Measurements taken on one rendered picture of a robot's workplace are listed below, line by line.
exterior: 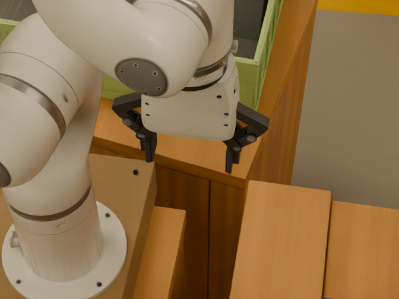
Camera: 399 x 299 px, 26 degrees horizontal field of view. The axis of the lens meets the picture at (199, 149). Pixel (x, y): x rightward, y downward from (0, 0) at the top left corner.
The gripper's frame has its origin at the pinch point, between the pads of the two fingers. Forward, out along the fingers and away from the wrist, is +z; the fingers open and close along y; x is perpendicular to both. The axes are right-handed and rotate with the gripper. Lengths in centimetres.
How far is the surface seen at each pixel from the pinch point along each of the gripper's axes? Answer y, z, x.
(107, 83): 25, 47, -48
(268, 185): -8.5, 40.0, -25.2
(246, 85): -2, 40, -47
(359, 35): -29, 130, -155
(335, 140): -25, 130, -108
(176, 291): 6, 61, -14
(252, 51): -1, 45, -60
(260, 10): -2, 39, -66
